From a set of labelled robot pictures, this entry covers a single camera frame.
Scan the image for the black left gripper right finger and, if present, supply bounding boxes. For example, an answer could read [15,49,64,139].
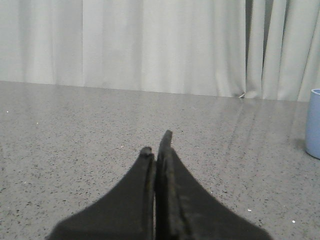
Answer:
[155,130,271,240]

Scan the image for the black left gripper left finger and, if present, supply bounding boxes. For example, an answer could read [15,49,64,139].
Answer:
[48,146,156,240]

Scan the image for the blue plastic cup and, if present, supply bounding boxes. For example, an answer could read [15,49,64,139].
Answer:
[305,88,320,159]

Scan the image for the white curtain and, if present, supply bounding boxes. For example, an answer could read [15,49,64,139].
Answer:
[0,0,320,102]

